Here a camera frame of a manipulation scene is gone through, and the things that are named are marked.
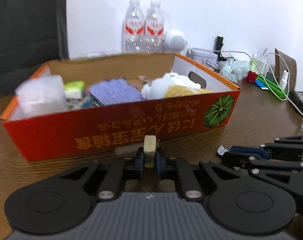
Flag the small white dropper bottle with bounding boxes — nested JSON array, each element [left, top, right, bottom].
[[279, 70, 290, 90]]

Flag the black upright device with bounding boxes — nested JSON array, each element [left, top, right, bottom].
[[214, 36, 225, 61]]

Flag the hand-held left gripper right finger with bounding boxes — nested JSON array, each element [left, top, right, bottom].
[[155, 147, 238, 202]]

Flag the small beige block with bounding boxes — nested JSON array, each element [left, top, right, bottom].
[[144, 135, 157, 168]]

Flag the yellow sponge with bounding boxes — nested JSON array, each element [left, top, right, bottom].
[[163, 85, 213, 98]]

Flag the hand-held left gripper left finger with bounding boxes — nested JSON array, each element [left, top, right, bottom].
[[58, 147, 145, 202]]

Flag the white robot-shaped speaker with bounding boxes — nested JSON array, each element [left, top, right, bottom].
[[163, 29, 188, 53]]

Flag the black flat object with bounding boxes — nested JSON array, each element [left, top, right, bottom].
[[290, 90, 303, 108]]

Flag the red cardboard box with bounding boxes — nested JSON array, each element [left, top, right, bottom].
[[0, 52, 242, 162]]

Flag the small clear spray bottle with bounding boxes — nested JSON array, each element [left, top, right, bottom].
[[250, 50, 259, 72]]

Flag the white fluffy toy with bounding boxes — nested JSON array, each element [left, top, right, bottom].
[[141, 72, 202, 100]]

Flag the grey cable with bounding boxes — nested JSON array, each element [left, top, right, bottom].
[[216, 51, 257, 68]]

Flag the white tin box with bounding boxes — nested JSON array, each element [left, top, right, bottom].
[[189, 48, 219, 69]]

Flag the crumpled clear plastic bag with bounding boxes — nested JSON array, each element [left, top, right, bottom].
[[219, 59, 250, 83]]

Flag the green tissue pack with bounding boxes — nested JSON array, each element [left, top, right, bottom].
[[64, 80, 86, 99]]

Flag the translucent plastic container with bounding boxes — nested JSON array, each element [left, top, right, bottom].
[[15, 74, 68, 118]]

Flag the clear water bottle red label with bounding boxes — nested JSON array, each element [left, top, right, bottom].
[[144, 0, 165, 53], [123, 0, 145, 53]]

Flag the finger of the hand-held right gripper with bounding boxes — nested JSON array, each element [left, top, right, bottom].
[[228, 134, 303, 160], [222, 152, 303, 198]]

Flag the brown cardboard piece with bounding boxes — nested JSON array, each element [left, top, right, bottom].
[[275, 48, 297, 92]]

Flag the purple textured pouch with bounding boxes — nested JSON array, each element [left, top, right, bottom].
[[88, 78, 143, 105]]

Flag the white cable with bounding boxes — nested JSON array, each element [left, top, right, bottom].
[[263, 49, 303, 117]]

